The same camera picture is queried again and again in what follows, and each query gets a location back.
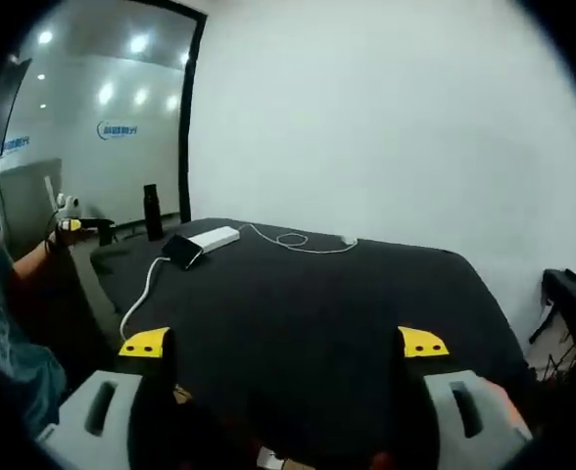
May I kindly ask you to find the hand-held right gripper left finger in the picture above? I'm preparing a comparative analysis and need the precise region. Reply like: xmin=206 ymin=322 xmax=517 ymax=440
xmin=37 ymin=326 xmax=176 ymax=455

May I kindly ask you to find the black door frame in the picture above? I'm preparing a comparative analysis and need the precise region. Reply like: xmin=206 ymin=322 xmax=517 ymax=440
xmin=178 ymin=7 xmax=209 ymax=224

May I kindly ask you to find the black desk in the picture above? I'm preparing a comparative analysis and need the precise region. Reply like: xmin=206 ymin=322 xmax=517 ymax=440
xmin=527 ymin=267 xmax=576 ymax=386

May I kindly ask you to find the black phone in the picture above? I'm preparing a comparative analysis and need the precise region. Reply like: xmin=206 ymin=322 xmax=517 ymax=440
xmin=162 ymin=233 xmax=205 ymax=271

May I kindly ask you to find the white power strip cable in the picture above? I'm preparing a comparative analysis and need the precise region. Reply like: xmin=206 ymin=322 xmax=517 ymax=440
xmin=119 ymin=255 xmax=171 ymax=344

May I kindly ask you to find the person in teal shirt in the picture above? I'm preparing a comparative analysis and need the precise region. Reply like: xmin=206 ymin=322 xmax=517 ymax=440
xmin=0 ymin=252 xmax=69 ymax=437

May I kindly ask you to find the blue logo sticker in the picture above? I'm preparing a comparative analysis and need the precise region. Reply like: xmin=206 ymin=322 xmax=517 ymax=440
xmin=95 ymin=118 xmax=138 ymax=144

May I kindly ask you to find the white charging cable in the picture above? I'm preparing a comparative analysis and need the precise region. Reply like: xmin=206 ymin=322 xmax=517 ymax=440
xmin=238 ymin=222 xmax=351 ymax=256

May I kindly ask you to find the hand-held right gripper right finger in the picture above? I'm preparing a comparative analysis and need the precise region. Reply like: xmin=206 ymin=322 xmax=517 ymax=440
xmin=393 ymin=325 xmax=534 ymax=454

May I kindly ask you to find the small black stand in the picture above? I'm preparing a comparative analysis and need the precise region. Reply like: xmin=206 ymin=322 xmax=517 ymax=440
xmin=79 ymin=216 xmax=118 ymax=247

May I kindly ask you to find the person's left hand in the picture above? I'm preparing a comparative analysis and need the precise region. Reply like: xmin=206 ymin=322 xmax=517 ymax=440
xmin=47 ymin=227 xmax=98 ymax=249

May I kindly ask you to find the white power strip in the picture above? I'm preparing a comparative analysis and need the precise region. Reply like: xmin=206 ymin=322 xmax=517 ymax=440
xmin=188 ymin=225 xmax=241 ymax=255

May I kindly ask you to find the black bottle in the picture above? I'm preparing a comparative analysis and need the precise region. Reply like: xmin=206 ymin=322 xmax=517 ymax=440
xmin=143 ymin=183 xmax=166 ymax=242

